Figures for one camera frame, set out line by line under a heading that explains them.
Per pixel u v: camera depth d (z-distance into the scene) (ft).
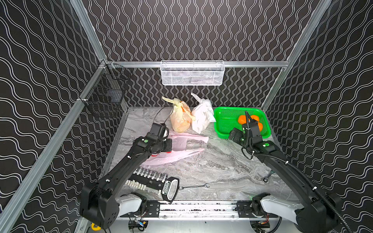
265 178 2.68
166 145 2.40
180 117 3.21
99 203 1.28
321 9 2.28
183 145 3.03
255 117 3.48
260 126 3.31
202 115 3.20
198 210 2.50
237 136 2.40
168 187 2.63
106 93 3.02
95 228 2.25
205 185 2.70
